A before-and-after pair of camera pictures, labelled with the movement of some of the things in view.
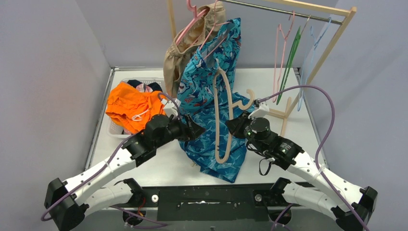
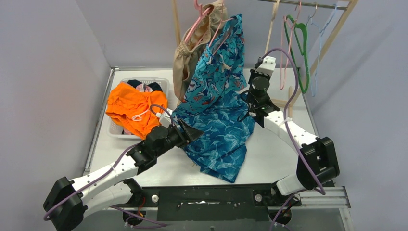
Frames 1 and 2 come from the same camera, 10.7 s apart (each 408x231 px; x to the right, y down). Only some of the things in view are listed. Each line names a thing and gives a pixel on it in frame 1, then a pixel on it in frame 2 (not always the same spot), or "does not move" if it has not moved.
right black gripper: x=235 y=126 to x=254 y=73
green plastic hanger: x=297 y=39 to x=296 y=26
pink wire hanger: x=276 y=53 to x=284 y=18
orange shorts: x=131 y=108 does not move
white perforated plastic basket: x=116 y=130 does not move
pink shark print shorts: x=143 y=87 does not move
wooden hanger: x=232 y=105 to x=275 y=10
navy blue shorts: x=154 y=86 does not move
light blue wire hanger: x=310 y=60 to x=311 y=18
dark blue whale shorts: x=201 y=149 does not move
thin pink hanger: x=214 y=22 to x=222 y=20
